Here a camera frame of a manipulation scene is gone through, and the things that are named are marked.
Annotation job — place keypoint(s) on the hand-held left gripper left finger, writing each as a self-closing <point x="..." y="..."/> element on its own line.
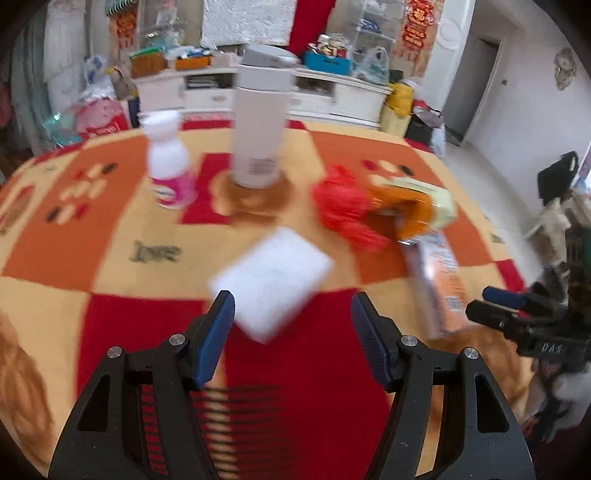
<point x="212" y="339"/>

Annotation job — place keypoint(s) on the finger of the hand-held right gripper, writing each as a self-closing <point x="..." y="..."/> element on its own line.
<point x="489" y="314"/>
<point x="505" y="297"/>

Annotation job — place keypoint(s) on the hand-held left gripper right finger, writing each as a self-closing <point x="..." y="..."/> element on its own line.
<point x="369" y="341"/>

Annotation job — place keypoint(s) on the person's right forearm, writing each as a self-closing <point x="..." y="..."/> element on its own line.
<point x="572" y="392"/>

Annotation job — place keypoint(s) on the orange snack packet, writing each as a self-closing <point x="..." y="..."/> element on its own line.
<point x="438" y="277"/>

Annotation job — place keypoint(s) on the yellow orange snack bag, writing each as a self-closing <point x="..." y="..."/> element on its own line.
<point x="415" y="203"/>

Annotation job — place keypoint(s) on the red plastic bag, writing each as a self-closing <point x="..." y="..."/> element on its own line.
<point x="341" y="203"/>

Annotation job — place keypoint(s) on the white plastic bag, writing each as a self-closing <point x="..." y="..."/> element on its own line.
<point x="439" y="139"/>

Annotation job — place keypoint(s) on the white bottle pink label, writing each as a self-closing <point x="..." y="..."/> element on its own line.
<point x="168" y="166"/>

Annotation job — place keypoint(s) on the black shopping bag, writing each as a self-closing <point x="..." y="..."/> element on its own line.
<point x="422" y="127"/>

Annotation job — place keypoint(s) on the cream paper bag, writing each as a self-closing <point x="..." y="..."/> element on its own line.
<point x="392" y="122"/>

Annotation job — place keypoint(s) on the white thermos bottle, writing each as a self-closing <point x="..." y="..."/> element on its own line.
<point x="258" y="124"/>

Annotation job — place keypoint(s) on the white TV cabinet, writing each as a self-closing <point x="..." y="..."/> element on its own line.
<point x="351" y="97"/>

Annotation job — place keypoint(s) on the translucent plastic bag green print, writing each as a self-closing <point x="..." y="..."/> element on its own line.
<point x="373" y="67"/>

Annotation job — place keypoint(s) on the red door decoration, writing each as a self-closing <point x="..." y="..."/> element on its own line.
<point x="420" y="32"/>

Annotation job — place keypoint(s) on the blue storage box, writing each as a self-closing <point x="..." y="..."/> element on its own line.
<point x="328" y="63"/>

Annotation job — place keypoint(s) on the white fluffy cloth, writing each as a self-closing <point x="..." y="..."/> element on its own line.
<point x="249" y="21"/>

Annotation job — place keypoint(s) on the red cloth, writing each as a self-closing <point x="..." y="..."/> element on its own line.
<point x="311" y="25"/>

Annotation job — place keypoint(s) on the gold wall ornament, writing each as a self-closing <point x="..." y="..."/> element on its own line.
<point x="565" y="67"/>

